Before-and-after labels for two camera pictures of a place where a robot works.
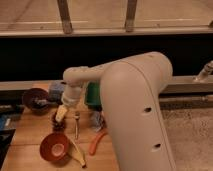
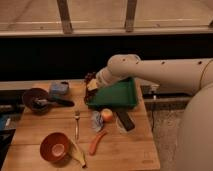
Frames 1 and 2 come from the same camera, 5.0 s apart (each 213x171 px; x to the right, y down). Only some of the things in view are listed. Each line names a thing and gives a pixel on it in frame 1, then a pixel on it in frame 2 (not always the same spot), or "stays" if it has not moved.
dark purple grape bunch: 59,126 to 88,94
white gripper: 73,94 to 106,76
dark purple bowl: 36,100 stays
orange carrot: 93,145 stays
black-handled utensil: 43,102 stays
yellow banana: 75,153 stays
